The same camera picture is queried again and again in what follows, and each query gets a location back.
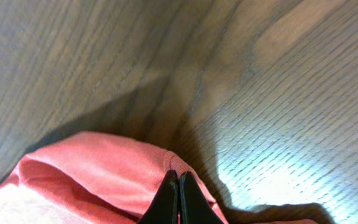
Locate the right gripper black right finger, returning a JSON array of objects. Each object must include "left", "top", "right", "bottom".
[{"left": 179, "top": 172, "right": 223, "bottom": 224}]

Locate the coral red t-shirt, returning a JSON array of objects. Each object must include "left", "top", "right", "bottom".
[{"left": 0, "top": 132, "right": 226, "bottom": 223}]

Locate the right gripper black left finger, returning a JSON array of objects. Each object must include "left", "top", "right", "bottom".
[{"left": 137, "top": 170, "right": 179, "bottom": 224}]

